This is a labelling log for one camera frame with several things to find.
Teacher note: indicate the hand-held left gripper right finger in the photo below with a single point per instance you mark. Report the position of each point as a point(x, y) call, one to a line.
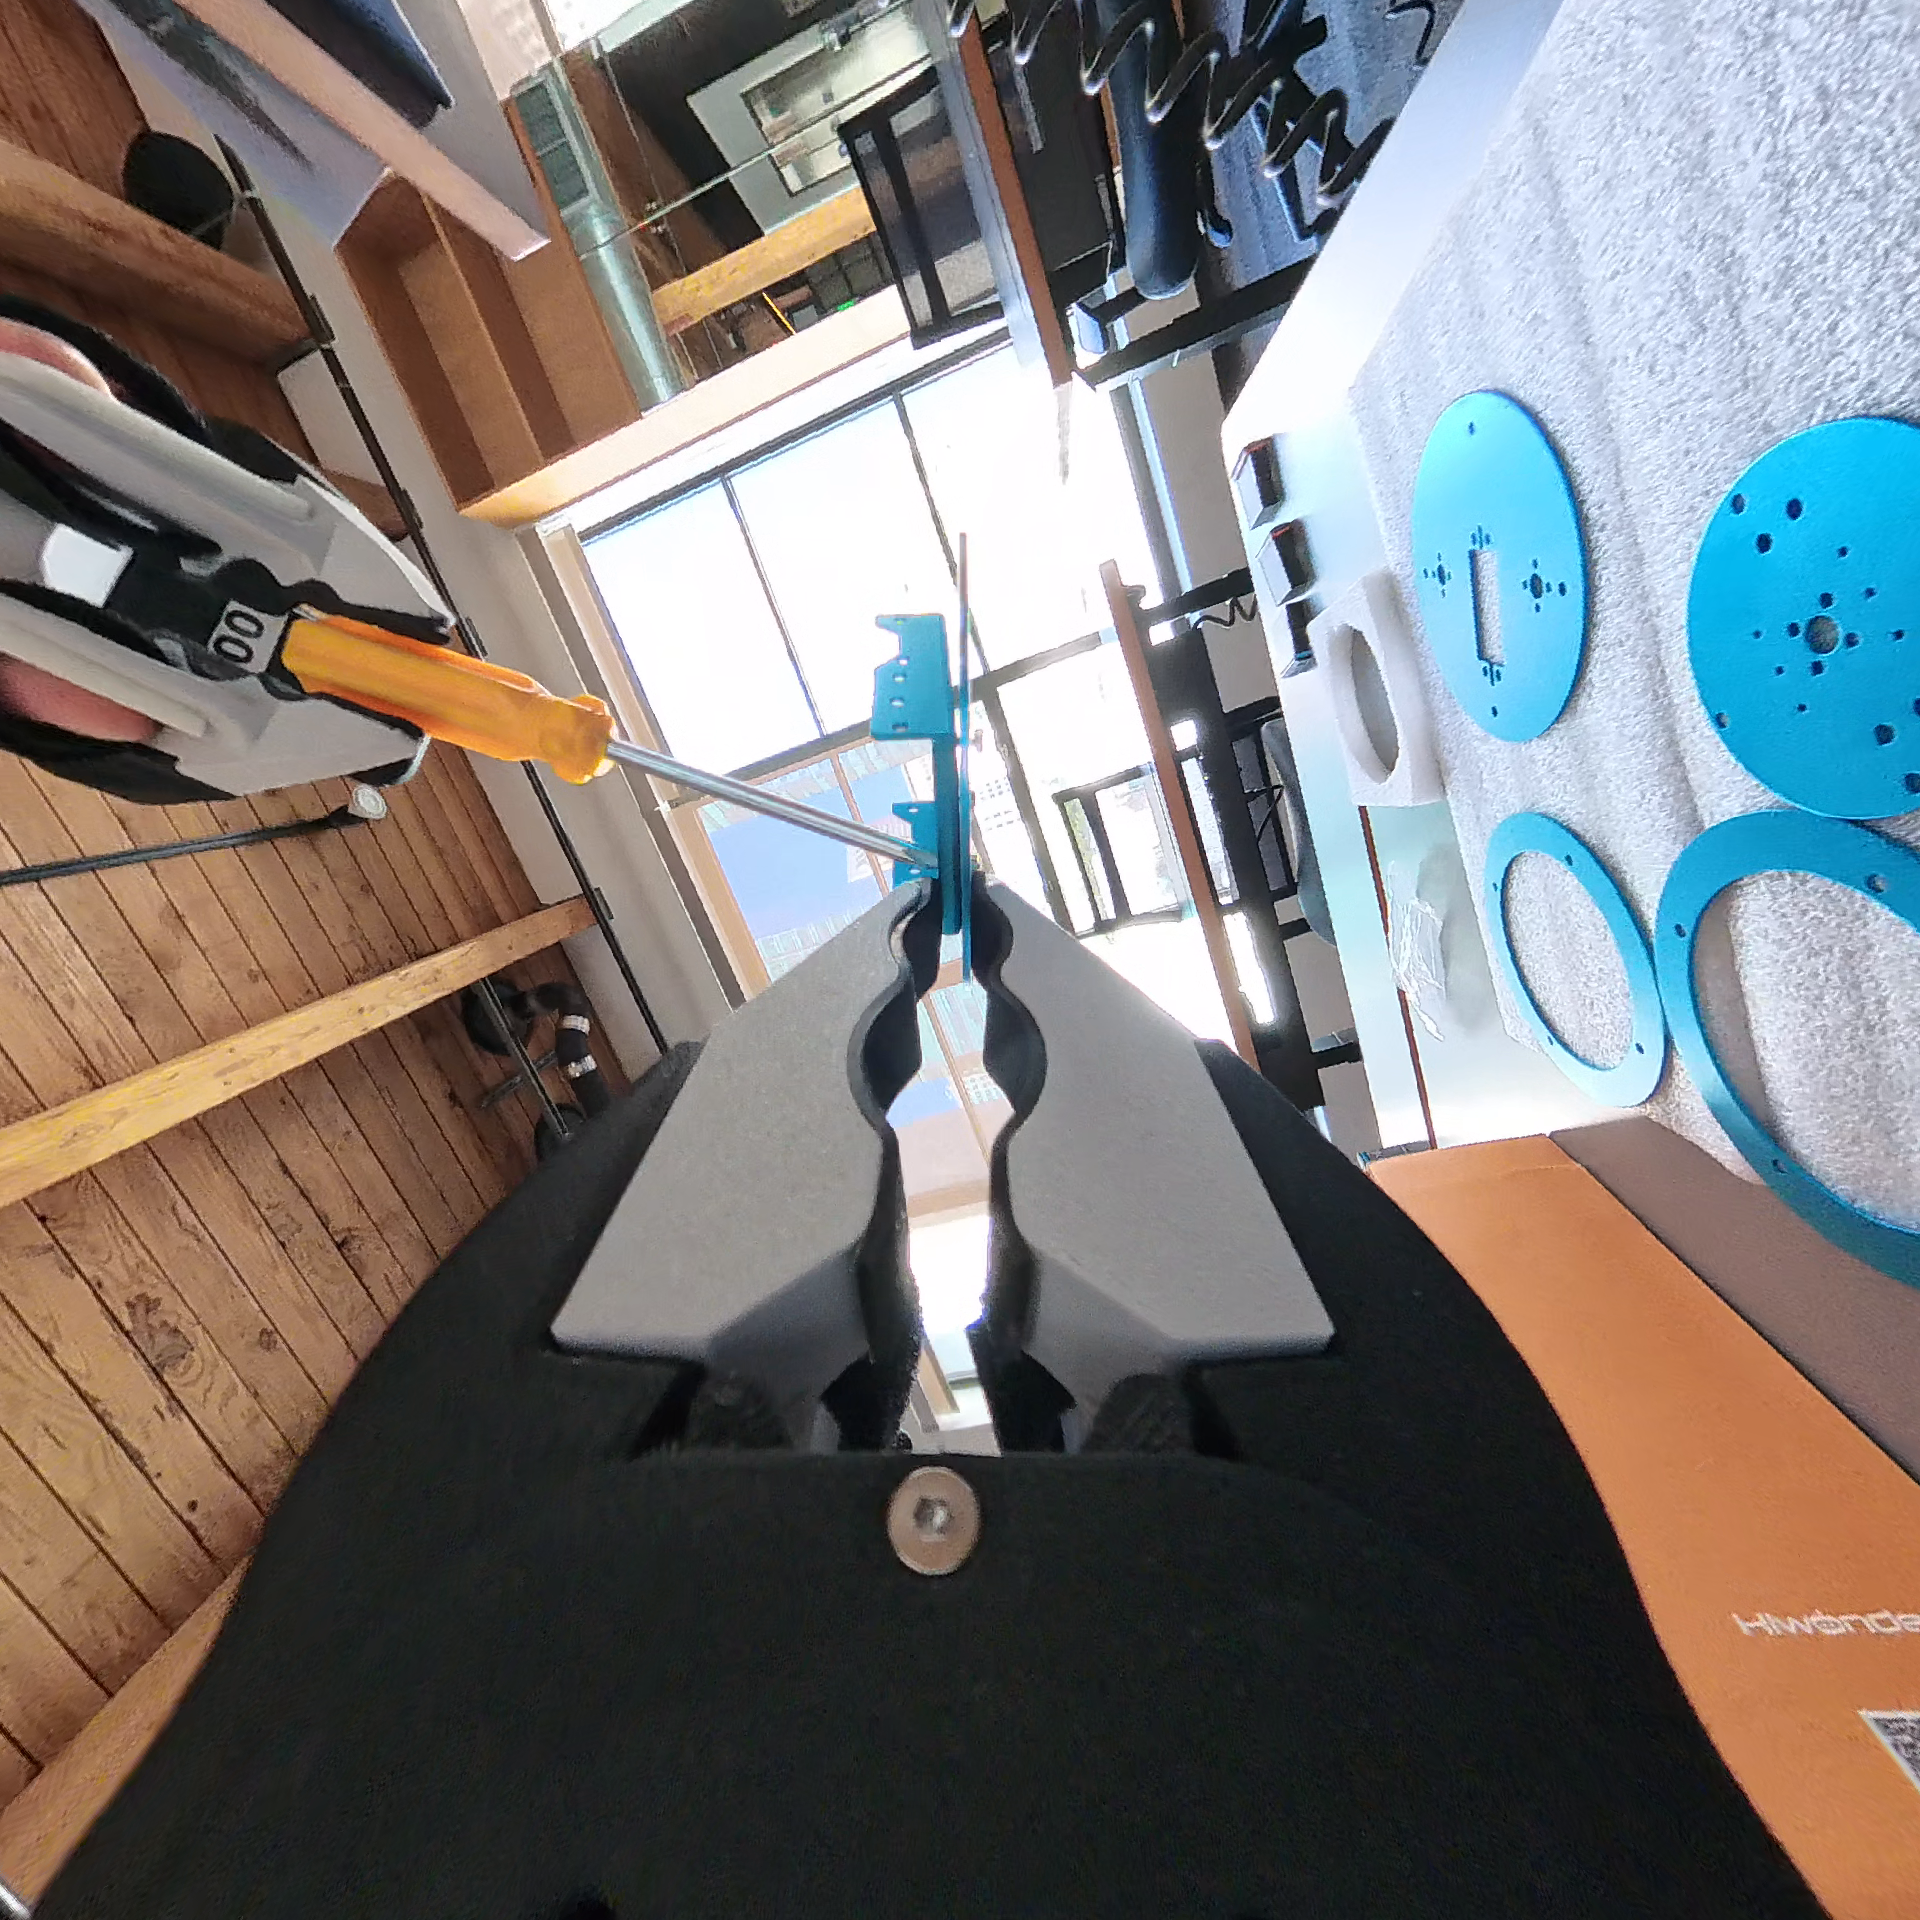
point(1170, 1185)

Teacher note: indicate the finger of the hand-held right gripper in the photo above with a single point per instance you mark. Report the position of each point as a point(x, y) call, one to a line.
point(284, 750)
point(269, 525)

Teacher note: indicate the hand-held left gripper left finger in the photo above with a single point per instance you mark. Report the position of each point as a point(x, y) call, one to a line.
point(721, 1185)

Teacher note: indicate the blue metal plate with brackets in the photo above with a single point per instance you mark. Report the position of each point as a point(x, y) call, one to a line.
point(915, 675)

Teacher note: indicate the grey desk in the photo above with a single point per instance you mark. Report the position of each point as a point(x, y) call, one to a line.
point(1318, 270)

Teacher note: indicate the person's right hand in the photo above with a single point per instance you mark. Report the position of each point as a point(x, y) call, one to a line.
point(43, 705)

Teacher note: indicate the wooden open shelf box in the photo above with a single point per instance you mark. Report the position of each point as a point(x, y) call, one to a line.
point(494, 347)

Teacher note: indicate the small clear plastic bag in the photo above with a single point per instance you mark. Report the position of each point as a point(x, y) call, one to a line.
point(1414, 945)

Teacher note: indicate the black round ceiling lamp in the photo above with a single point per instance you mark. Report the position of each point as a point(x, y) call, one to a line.
point(180, 188)

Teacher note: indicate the white foam block with hole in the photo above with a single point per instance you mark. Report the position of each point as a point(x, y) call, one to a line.
point(1410, 765)

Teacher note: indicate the open orange cardboard box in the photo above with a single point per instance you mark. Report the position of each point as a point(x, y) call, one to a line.
point(1651, 1425)

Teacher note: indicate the black servo motor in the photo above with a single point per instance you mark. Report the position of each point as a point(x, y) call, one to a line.
point(1289, 564)
point(1258, 482)

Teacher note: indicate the blue disc with rectangular slot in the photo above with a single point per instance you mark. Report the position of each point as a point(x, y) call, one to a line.
point(1464, 495)

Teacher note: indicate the blue disc with round holes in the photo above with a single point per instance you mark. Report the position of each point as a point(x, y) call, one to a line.
point(1769, 675)

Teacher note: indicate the silver ceiling air duct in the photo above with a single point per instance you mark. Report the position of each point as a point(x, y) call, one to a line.
point(609, 255)

